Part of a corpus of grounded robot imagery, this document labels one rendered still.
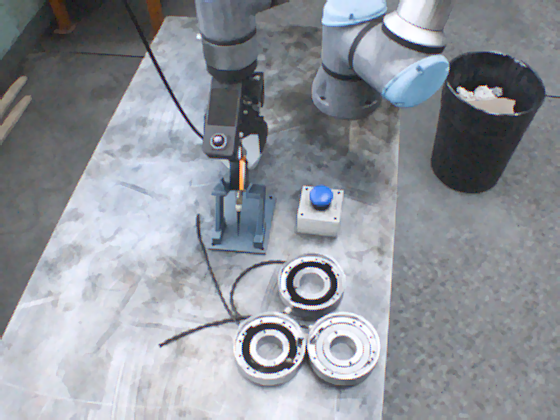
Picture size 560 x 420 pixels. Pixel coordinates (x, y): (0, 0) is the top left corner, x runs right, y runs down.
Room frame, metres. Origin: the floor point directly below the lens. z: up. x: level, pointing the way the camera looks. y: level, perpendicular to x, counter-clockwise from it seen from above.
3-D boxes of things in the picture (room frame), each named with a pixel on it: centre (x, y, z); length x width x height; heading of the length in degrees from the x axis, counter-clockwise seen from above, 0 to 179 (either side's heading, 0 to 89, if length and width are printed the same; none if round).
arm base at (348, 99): (0.91, -0.15, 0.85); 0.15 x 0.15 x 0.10
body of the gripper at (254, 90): (0.63, 0.06, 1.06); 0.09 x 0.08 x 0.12; 171
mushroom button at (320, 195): (0.58, -0.07, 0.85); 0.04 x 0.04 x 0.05
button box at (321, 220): (0.59, -0.07, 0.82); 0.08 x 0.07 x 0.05; 169
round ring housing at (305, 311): (0.44, -0.05, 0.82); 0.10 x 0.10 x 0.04
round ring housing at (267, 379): (0.33, 0.02, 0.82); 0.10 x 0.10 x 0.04
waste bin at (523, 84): (1.41, -0.73, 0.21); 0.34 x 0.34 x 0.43
